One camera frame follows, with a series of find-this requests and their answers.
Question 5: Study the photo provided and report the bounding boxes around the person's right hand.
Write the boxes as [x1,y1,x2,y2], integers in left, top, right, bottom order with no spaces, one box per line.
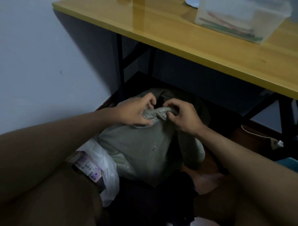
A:
[162,98,206,137]

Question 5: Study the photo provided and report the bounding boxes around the person's left hand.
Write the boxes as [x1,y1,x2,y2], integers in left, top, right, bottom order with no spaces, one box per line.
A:
[109,92,157,127]

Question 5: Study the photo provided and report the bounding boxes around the grey woven sack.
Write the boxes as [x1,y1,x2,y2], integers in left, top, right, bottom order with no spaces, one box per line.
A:
[97,88,211,187]

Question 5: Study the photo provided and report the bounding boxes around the white bag with red print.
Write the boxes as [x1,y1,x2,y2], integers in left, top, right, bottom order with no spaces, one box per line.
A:
[66,137,120,208]

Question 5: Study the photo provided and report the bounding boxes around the cardboard boxes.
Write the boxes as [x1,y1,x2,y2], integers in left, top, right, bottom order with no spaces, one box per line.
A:
[71,151,106,194]

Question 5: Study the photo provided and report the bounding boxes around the person's left forearm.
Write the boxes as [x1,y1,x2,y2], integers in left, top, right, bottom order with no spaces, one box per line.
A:
[0,108,121,205]

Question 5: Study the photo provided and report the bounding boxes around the person's right forearm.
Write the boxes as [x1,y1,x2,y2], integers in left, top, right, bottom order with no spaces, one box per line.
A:
[195,125,298,226]

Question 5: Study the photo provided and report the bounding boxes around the person's right leg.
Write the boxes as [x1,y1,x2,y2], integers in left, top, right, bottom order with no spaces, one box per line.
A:
[181,166,278,226]

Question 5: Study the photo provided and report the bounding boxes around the person's leg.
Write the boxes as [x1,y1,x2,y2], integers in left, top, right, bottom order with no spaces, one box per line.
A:
[0,162,104,226]
[181,166,278,226]

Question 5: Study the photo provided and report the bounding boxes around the person's left leg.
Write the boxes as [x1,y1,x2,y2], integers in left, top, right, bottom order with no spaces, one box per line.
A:
[0,162,104,226]

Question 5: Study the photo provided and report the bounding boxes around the black metal desk leg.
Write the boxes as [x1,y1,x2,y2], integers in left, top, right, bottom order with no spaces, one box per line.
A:
[116,34,157,105]
[242,93,298,161]

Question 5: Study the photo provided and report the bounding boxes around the yellow wooden desk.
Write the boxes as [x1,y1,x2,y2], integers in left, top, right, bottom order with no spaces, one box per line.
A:
[52,0,298,101]

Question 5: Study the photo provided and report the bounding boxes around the black shorts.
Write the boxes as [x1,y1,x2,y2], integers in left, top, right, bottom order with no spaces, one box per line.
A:
[102,171,198,226]

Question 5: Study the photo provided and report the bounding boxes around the blue plastic bucket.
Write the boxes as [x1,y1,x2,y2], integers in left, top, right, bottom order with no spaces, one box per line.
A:
[274,157,298,173]

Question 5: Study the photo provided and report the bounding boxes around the white tissue sheet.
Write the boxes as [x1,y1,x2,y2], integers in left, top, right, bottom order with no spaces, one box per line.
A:
[185,0,201,9]

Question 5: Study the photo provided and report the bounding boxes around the clear plastic box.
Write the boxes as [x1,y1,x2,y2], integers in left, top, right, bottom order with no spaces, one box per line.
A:
[194,0,293,45]

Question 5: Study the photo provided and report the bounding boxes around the white cable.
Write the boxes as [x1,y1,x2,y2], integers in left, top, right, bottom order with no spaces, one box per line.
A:
[241,124,280,143]

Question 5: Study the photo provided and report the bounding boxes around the bundle of coloured strings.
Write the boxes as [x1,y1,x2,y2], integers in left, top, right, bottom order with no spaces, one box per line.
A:
[199,11,264,42]

